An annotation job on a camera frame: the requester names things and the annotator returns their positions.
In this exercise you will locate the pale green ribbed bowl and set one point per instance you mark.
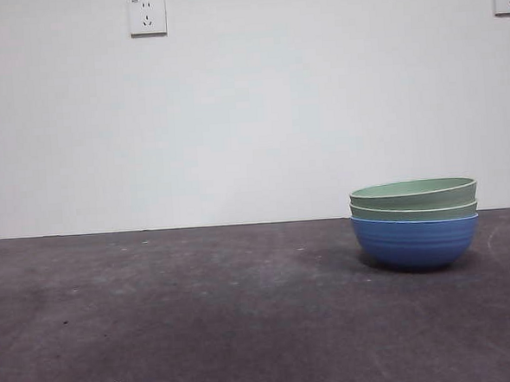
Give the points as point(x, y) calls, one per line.
point(411, 199)
point(412, 216)

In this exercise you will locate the blue ribbed bowl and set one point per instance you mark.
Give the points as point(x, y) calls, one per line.
point(414, 246)

